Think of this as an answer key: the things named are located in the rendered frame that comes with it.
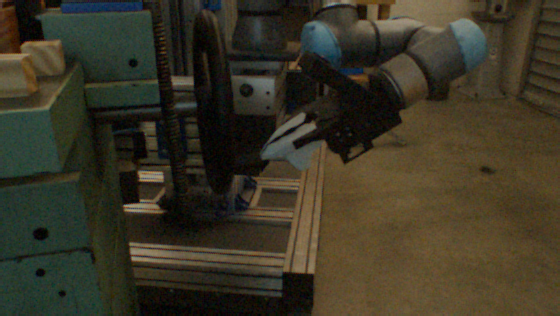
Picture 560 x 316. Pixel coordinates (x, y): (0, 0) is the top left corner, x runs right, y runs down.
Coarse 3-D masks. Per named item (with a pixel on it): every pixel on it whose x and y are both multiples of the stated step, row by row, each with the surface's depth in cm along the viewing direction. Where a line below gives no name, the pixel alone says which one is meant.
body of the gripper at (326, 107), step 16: (368, 80) 69; (384, 80) 64; (336, 96) 66; (384, 96) 66; (320, 112) 65; (336, 112) 63; (352, 112) 63; (368, 112) 66; (384, 112) 67; (336, 128) 64; (352, 128) 65; (368, 128) 67; (384, 128) 68; (336, 144) 66; (352, 144) 66; (368, 144) 66
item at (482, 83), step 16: (480, 0) 365; (496, 0) 370; (512, 0) 379; (528, 0) 366; (480, 16) 375; (496, 16) 366; (512, 16) 368; (496, 32) 377; (496, 48) 382; (480, 64) 386; (496, 64) 386; (480, 80) 389; (496, 80) 391; (480, 96) 388; (496, 96) 389
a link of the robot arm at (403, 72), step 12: (396, 60) 65; (408, 60) 64; (384, 72) 65; (396, 72) 64; (408, 72) 63; (420, 72) 63; (396, 84) 64; (408, 84) 63; (420, 84) 64; (408, 96) 64; (420, 96) 65; (408, 108) 67
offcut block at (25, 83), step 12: (0, 60) 40; (12, 60) 40; (24, 60) 41; (0, 72) 40; (12, 72) 41; (24, 72) 41; (0, 84) 41; (12, 84) 41; (24, 84) 41; (36, 84) 44; (0, 96) 41; (12, 96) 41
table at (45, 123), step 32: (32, 96) 42; (64, 96) 45; (96, 96) 59; (128, 96) 60; (0, 128) 38; (32, 128) 38; (64, 128) 43; (0, 160) 38; (32, 160) 39; (64, 160) 42
